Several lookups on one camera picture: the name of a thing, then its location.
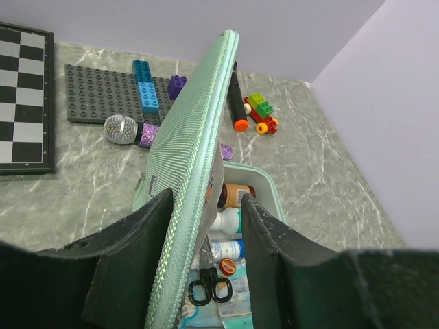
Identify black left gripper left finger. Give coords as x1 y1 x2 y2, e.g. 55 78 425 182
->
1 189 173 328

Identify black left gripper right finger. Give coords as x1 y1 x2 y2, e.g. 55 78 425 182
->
241 195 438 328

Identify small red balm tin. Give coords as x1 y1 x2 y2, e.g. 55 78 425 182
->
219 258 237 276

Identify blue white bandage roll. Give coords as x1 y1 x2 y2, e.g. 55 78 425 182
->
210 239 245 263

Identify small black scissors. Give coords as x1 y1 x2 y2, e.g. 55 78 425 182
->
188 267 233 306

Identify blue wipes packet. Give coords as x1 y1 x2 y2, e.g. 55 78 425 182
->
178 273 254 329

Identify white green-label bottle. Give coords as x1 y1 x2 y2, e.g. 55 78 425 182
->
210 208 242 236

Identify brown orange-cap medicine bottle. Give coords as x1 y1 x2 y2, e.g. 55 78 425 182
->
217 183 257 208

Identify mint green medicine case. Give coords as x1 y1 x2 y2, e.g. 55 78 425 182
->
132 29 287 329

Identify blue-topped small bag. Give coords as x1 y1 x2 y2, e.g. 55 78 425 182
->
218 258 254 329

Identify purple glitter microphone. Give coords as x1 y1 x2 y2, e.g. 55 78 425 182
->
104 114 217 164

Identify colourful brick toy car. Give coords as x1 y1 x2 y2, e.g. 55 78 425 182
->
244 93 278 135

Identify grey building baseplate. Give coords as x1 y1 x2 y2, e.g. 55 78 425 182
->
64 60 174 125

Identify blue brick stack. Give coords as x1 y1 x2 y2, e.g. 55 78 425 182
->
132 60 159 114

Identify purple building brick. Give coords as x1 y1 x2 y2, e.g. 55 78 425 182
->
167 75 187 101

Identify black white chessboard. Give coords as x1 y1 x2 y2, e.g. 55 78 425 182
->
1 23 56 175

